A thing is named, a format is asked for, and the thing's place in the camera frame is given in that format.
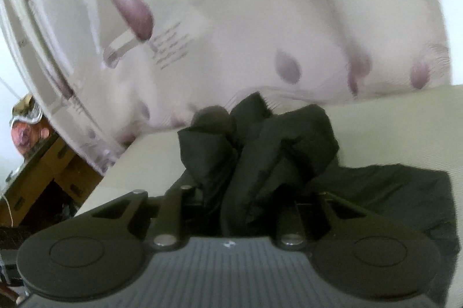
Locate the black large garment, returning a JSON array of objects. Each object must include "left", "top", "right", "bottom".
[{"left": 178, "top": 93, "right": 460, "bottom": 306}]

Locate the floral pink curtain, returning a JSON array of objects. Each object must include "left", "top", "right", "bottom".
[{"left": 1, "top": 0, "right": 451, "bottom": 173}]

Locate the pink floral bag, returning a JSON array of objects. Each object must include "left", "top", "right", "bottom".
[{"left": 10, "top": 93, "right": 53, "bottom": 160}]

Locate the wooden desk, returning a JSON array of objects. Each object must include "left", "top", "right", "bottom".
[{"left": 1, "top": 136, "right": 102, "bottom": 248}]

